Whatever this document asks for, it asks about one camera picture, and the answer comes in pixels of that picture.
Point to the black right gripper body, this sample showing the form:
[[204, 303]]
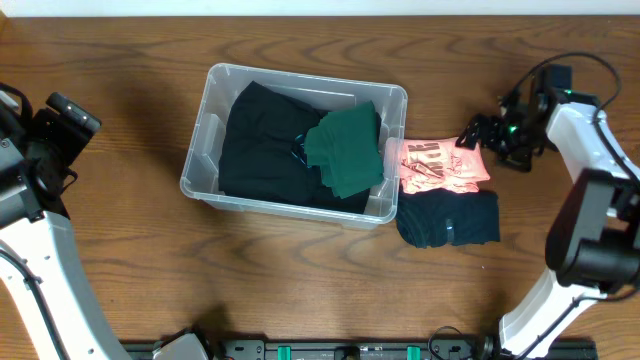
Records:
[[512, 142]]

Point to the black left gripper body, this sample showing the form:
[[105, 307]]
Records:
[[55, 132]]

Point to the pink printed shirt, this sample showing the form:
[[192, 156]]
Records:
[[427, 165]]

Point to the dark teal garment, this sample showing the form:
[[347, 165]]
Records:
[[440, 217]]

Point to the green garment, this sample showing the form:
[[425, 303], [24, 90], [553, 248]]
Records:
[[345, 147]]

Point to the black trousers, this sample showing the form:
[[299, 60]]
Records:
[[345, 200]]

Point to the black garment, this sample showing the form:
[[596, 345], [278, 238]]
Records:
[[261, 154]]

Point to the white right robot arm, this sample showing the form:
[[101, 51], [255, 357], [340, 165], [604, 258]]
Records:
[[592, 248]]

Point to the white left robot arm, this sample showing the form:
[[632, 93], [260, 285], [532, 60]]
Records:
[[40, 265]]

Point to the clear plastic storage bin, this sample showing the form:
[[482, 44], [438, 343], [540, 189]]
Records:
[[224, 83]]

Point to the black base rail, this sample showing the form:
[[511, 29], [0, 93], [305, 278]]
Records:
[[441, 347]]

